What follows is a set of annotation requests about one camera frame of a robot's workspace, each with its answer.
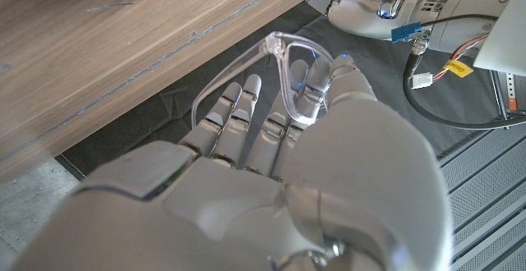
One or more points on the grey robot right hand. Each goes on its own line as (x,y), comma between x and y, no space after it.
(287,205)

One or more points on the clear plastic glasses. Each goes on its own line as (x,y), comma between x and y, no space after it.
(274,44)

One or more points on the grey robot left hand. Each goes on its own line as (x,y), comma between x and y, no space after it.
(370,16)

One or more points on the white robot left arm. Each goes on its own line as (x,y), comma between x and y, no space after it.
(509,41)

